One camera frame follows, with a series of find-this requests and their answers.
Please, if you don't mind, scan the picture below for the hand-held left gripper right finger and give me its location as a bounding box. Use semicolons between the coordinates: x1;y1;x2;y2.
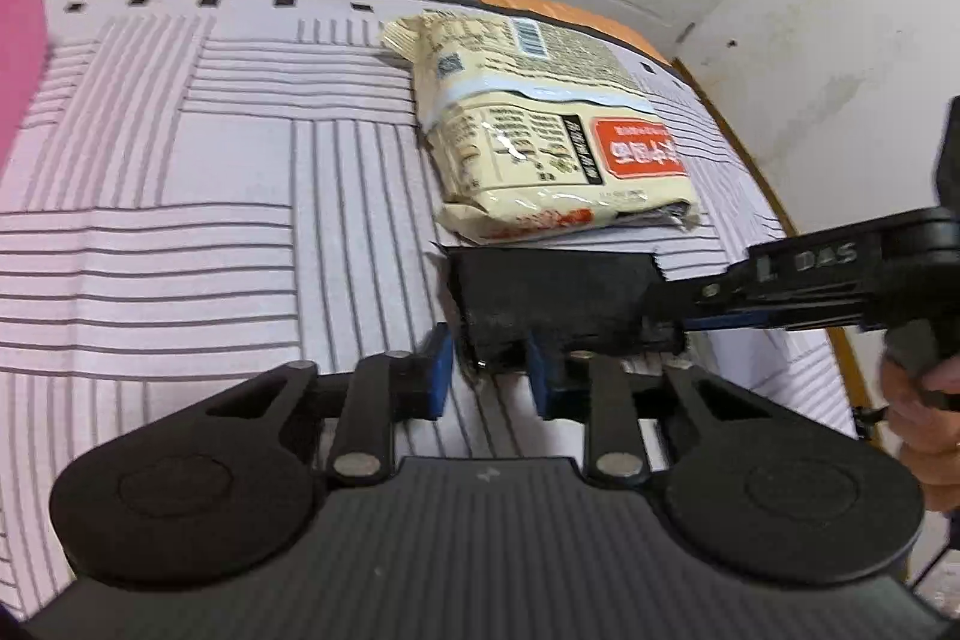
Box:
523;326;785;482

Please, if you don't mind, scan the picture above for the cream noodle packet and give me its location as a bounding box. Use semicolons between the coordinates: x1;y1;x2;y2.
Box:
381;8;702;245

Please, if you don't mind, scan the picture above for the striped bed sheet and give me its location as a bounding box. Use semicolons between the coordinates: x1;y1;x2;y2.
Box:
0;0;861;620

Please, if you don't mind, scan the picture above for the person's right hand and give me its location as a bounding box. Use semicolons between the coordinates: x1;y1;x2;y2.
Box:
862;355;960;515

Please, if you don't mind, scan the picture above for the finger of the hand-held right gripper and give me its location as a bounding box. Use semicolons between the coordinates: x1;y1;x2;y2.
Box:
643;218;882;320
679;314;882;341

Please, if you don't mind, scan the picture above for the pink box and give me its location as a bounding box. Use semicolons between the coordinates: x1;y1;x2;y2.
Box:
0;0;48;163

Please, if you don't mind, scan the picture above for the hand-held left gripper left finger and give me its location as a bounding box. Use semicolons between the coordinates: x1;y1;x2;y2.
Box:
202;323;456;489

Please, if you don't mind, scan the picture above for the black snack packet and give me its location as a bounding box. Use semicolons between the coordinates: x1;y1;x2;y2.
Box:
431;241;687;380

